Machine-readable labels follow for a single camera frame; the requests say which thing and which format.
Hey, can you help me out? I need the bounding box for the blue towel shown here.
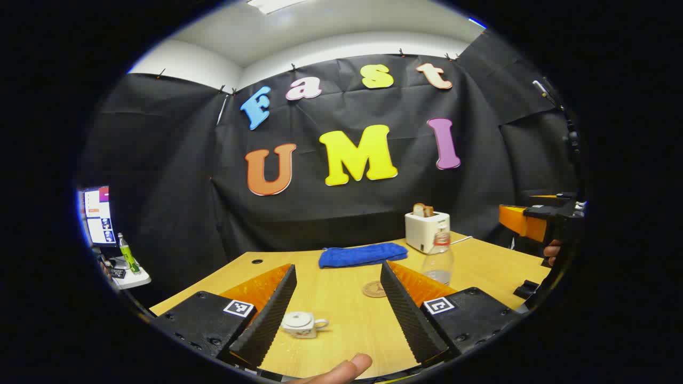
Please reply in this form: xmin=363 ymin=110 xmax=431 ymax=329
xmin=319 ymin=243 xmax=409 ymax=269

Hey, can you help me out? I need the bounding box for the black backdrop cloth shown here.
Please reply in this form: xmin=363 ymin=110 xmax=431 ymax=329
xmin=80 ymin=29 xmax=583 ymax=310

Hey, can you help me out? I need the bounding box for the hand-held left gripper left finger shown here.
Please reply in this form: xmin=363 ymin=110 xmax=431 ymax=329
xmin=151 ymin=263 xmax=298 ymax=374

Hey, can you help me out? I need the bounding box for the green drink bottle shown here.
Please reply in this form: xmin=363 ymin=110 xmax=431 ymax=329
xmin=117 ymin=233 xmax=141 ymax=275

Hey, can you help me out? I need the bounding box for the clear water bottle red label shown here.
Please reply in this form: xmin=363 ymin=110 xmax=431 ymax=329
xmin=422 ymin=224 xmax=455 ymax=286

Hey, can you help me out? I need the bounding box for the computer monitor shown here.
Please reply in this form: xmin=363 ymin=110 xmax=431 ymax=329
xmin=80 ymin=185 xmax=117 ymax=247

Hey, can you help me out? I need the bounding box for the ceiling light panel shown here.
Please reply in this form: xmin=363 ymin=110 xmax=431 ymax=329
xmin=247 ymin=0 xmax=308 ymax=15

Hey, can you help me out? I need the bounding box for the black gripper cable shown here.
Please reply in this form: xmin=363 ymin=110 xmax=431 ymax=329
xmin=533 ymin=77 xmax=583 ymax=198

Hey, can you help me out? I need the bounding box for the white toaster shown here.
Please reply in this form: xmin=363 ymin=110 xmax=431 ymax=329
xmin=404 ymin=211 xmax=451 ymax=254

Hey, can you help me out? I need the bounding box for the white side table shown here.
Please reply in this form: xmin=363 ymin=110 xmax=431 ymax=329
xmin=104 ymin=256 xmax=152 ymax=291

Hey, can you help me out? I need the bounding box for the white teacup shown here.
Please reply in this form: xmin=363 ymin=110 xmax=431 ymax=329
xmin=280 ymin=312 xmax=329 ymax=340

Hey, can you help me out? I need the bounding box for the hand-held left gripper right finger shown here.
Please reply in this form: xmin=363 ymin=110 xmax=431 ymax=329
xmin=380 ymin=260 xmax=522 ymax=369

